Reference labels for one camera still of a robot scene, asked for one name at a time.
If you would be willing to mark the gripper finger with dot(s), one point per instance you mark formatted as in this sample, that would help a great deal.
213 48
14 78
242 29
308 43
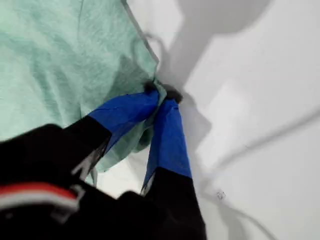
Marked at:
125 110
170 150

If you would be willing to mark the pale green T-shirt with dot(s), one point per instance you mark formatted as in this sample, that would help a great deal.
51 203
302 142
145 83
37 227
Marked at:
62 62

